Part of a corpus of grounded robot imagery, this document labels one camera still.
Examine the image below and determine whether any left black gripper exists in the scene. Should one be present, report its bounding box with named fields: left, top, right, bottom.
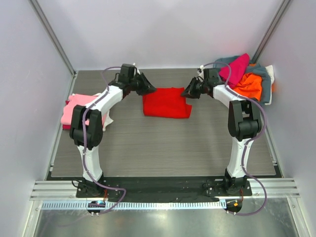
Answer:
left=128, top=73, right=157, bottom=96

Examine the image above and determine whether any red t shirt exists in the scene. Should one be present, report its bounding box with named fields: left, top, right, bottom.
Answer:
left=143, top=87, right=192, bottom=119

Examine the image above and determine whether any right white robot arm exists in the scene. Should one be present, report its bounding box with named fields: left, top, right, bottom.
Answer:
left=181, top=67, right=262, bottom=196

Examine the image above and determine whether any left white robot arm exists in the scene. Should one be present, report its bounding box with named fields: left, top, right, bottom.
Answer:
left=70, top=64, right=157, bottom=198

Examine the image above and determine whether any magenta t shirt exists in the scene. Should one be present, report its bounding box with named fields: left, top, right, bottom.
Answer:
left=217, top=53, right=250, bottom=89

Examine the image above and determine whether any orange t shirt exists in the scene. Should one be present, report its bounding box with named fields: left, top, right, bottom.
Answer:
left=233, top=73, right=262, bottom=101

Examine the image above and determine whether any folded pink t shirt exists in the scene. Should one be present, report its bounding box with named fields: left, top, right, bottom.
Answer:
left=61, top=93, right=100, bottom=125

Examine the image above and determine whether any blue laundry basket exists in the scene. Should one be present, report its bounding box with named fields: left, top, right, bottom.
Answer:
left=213, top=56, right=272, bottom=110

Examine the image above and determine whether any white t shirt in basket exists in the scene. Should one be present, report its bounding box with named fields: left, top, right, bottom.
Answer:
left=265, top=65, right=275, bottom=84

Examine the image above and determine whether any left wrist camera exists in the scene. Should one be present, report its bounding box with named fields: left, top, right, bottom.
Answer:
left=133, top=63, right=141, bottom=75

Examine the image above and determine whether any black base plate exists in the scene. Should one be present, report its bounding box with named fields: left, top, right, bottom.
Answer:
left=76, top=176, right=252, bottom=202

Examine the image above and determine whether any right aluminium frame post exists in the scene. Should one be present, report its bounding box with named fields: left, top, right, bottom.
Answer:
left=252, top=0, right=293, bottom=62

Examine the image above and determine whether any aluminium frame post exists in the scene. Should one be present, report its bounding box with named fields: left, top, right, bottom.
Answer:
left=28, top=0, right=76, bottom=77
left=252, top=0, right=293, bottom=62

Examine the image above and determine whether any white slotted cable duct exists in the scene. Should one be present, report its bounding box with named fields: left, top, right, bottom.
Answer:
left=41, top=199, right=226, bottom=210

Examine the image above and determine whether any left aluminium frame post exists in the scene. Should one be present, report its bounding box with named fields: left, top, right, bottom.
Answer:
left=28, top=0, right=76, bottom=77

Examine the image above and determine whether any aluminium front rail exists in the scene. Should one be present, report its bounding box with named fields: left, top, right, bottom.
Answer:
left=31, top=178, right=300, bottom=203

